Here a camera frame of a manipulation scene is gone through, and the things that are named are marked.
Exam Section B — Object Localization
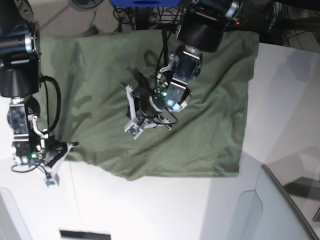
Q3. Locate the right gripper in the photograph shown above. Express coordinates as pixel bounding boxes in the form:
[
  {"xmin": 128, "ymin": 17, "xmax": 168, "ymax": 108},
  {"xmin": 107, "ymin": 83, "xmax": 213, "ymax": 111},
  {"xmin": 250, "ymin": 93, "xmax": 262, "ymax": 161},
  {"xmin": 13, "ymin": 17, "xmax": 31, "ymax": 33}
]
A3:
[{"xmin": 29, "ymin": 136, "xmax": 80, "ymax": 187}]

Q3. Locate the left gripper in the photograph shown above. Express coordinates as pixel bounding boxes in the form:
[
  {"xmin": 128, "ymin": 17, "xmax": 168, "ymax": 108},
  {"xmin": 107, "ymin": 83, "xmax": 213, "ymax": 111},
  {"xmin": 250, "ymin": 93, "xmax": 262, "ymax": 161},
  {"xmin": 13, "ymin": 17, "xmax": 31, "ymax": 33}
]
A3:
[{"xmin": 121, "ymin": 82, "xmax": 178, "ymax": 139}]

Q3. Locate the green t-shirt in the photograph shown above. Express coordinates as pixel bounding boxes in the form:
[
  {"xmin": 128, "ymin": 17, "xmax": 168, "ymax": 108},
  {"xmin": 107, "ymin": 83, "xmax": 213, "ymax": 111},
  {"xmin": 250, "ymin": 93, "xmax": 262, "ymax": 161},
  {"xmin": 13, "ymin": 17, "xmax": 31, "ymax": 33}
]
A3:
[{"xmin": 41, "ymin": 30, "xmax": 259, "ymax": 181}]

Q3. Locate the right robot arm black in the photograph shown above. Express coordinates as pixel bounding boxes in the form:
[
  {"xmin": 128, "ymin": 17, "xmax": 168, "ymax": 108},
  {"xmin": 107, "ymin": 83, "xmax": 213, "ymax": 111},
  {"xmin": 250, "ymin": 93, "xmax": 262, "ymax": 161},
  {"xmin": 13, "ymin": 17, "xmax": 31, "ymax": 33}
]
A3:
[{"xmin": 0, "ymin": 0, "xmax": 79, "ymax": 187}]

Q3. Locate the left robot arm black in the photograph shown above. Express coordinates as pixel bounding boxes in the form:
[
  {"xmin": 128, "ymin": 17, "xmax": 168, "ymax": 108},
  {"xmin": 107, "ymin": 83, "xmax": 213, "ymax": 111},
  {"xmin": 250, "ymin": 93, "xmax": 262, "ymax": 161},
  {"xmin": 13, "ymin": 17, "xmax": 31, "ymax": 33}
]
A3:
[{"xmin": 121, "ymin": 0, "xmax": 243, "ymax": 139}]

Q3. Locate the blue bin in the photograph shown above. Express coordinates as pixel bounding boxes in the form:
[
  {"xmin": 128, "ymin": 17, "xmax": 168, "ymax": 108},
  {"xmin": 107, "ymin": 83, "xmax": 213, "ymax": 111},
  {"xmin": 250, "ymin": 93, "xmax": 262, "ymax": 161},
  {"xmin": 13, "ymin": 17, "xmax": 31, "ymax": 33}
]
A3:
[{"xmin": 110, "ymin": 0, "xmax": 181, "ymax": 8}]

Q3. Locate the black power strip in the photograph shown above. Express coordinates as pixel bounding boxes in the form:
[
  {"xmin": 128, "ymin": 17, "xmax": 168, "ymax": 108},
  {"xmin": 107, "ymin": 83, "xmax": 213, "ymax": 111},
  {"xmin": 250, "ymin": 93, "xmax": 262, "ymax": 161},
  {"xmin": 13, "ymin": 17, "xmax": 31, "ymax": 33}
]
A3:
[{"xmin": 227, "ymin": 15, "xmax": 248, "ymax": 27}]

